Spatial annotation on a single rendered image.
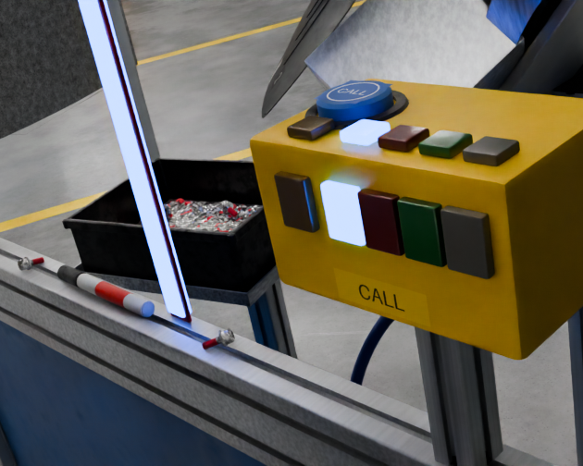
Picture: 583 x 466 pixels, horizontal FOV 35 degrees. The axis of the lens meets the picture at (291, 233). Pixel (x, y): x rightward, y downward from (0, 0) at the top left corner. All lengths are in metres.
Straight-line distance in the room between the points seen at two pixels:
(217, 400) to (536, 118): 0.37
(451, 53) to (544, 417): 1.25
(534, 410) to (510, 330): 1.58
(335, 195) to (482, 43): 0.42
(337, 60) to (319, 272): 0.39
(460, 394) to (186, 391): 0.30
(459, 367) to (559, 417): 1.47
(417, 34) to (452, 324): 0.45
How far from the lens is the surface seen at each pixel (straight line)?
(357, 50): 0.85
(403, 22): 0.85
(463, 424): 0.53
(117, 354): 0.82
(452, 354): 0.50
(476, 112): 0.46
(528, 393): 2.04
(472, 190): 0.39
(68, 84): 2.74
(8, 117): 2.61
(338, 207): 0.44
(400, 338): 2.26
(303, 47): 1.01
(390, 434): 0.59
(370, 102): 0.47
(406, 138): 0.42
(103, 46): 0.67
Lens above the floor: 1.23
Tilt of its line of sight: 25 degrees down
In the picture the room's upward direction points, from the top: 12 degrees counter-clockwise
